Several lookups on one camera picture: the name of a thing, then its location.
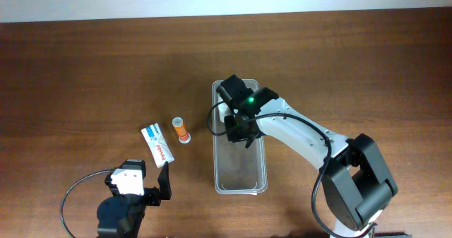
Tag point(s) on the white Panadol box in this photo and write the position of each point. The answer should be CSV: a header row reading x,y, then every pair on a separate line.
x,y
158,146

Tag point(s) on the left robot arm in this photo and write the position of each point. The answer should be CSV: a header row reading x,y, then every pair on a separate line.
x,y
121,215

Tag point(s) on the white pump bottle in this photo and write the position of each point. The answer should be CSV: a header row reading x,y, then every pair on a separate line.
x,y
223,109

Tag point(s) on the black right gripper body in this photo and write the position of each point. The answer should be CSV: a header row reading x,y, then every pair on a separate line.
x,y
234,130

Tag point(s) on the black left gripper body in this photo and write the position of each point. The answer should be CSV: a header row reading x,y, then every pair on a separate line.
x,y
152,195

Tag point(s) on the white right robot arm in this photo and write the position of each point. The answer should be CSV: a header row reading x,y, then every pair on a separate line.
x,y
353,174

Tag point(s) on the orange tablet tube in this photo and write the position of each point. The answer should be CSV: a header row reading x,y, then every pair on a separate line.
x,y
180,128

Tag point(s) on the clear plastic container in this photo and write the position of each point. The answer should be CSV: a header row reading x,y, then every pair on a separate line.
x,y
237,170

